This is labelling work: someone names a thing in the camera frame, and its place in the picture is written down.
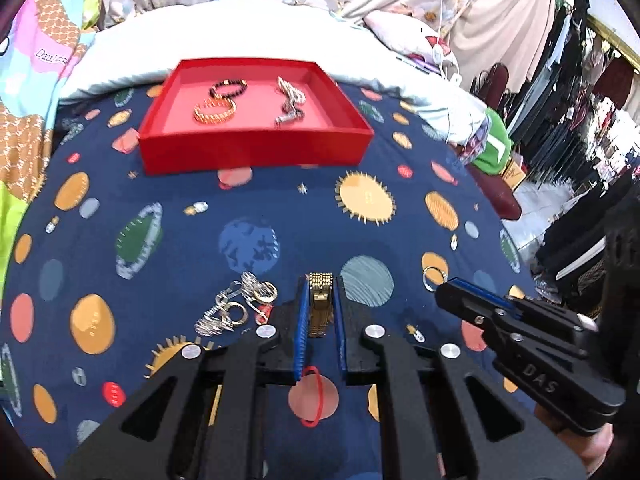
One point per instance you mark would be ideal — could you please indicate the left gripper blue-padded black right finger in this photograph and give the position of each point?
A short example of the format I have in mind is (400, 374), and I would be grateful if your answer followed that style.
(440, 415)

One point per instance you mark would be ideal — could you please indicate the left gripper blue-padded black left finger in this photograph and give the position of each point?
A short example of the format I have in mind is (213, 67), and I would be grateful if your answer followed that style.
(202, 415)

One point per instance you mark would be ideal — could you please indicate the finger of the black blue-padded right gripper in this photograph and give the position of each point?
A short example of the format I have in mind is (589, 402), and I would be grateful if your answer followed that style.
(478, 292)

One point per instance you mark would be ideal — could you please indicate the gold link wristwatch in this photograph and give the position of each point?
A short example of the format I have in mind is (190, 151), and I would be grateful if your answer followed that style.
(320, 303)

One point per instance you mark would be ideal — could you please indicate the silver link wristwatch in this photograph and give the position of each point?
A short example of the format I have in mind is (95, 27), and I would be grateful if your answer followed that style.
(292, 115)

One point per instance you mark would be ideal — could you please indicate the silver jewelry pile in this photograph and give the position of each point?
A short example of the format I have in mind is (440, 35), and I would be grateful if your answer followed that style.
(233, 306)

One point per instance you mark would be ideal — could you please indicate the person's right hand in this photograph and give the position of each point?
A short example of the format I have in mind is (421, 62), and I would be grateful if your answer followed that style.
(591, 450)

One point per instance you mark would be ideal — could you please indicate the green garment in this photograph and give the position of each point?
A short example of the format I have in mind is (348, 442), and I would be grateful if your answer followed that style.
(498, 146)

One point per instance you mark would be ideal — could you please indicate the navy planet-print bedsheet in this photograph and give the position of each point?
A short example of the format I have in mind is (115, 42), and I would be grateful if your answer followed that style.
(111, 268)

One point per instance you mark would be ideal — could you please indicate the pink plush toy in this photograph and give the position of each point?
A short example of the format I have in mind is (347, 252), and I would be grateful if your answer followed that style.
(414, 42)

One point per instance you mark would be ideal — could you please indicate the beige hanging cloth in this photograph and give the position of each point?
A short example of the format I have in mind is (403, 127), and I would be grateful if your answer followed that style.
(513, 33)

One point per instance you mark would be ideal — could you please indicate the red shallow tray box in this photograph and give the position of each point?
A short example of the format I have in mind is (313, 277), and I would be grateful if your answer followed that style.
(332, 133)

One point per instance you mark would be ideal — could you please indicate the light blue quilt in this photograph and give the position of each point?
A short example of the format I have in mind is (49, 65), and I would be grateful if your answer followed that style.
(148, 47)

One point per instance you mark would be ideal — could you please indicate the colourful monkey cartoon blanket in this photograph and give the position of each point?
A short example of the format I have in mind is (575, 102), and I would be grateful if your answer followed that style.
(46, 41)

